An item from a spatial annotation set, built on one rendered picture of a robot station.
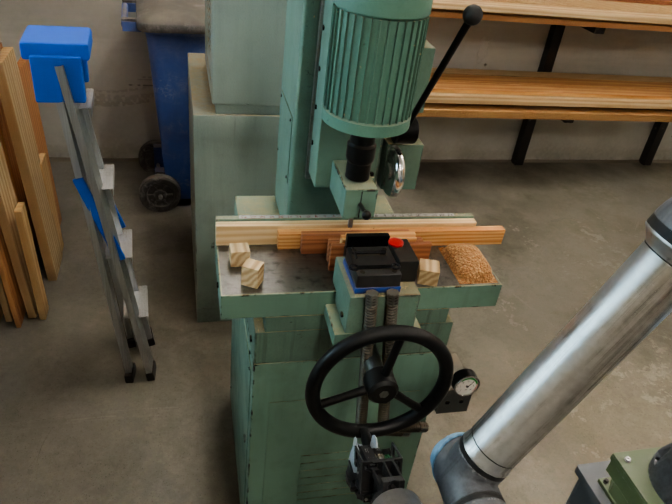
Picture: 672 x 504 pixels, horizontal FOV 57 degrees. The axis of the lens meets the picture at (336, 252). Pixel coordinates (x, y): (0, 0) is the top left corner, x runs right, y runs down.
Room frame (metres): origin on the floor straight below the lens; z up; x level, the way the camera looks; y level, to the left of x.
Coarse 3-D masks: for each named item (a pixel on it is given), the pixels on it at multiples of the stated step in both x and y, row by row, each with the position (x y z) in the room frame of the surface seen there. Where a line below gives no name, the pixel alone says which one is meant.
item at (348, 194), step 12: (336, 168) 1.21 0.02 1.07; (336, 180) 1.19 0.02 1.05; (348, 180) 1.15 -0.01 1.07; (372, 180) 1.17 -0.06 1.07; (336, 192) 1.18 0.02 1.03; (348, 192) 1.11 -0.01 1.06; (360, 192) 1.12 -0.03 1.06; (372, 192) 1.13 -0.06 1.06; (348, 204) 1.11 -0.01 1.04; (372, 204) 1.13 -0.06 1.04; (348, 216) 1.11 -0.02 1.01; (360, 216) 1.12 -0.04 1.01; (372, 216) 1.13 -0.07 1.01
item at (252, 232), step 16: (224, 224) 1.11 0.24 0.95; (240, 224) 1.12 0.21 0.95; (256, 224) 1.13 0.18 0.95; (272, 224) 1.13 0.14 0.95; (288, 224) 1.14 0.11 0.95; (304, 224) 1.15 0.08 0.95; (320, 224) 1.16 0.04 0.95; (336, 224) 1.17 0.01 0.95; (368, 224) 1.19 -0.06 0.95; (384, 224) 1.20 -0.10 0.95; (400, 224) 1.21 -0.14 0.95; (416, 224) 1.22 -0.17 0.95; (432, 224) 1.23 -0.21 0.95; (448, 224) 1.24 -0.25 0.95; (464, 224) 1.26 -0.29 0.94; (224, 240) 1.10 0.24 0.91; (240, 240) 1.11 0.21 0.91; (256, 240) 1.12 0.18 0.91; (272, 240) 1.13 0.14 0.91
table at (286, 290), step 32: (224, 256) 1.06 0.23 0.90; (256, 256) 1.08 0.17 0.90; (288, 256) 1.09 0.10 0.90; (320, 256) 1.11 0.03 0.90; (224, 288) 0.95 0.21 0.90; (288, 288) 0.98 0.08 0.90; (320, 288) 1.00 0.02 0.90; (448, 288) 1.06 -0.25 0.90; (480, 288) 1.08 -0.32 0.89; (416, 320) 0.97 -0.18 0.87
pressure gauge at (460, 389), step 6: (456, 372) 1.04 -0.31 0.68; (462, 372) 1.03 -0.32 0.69; (468, 372) 1.03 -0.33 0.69; (474, 372) 1.05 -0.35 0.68; (456, 378) 1.03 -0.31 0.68; (462, 378) 1.02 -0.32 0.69; (468, 378) 1.02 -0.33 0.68; (474, 378) 1.02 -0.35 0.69; (456, 384) 1.01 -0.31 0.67; (462, 384) 1.02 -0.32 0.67; (468, 384) 1.02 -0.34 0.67; (474, 384) 1.03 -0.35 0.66; (456, 390) 1.02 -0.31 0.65; (462, 390) 1.02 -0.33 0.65; (468, 390) 1.02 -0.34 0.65; (474, 390) 1.03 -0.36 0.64
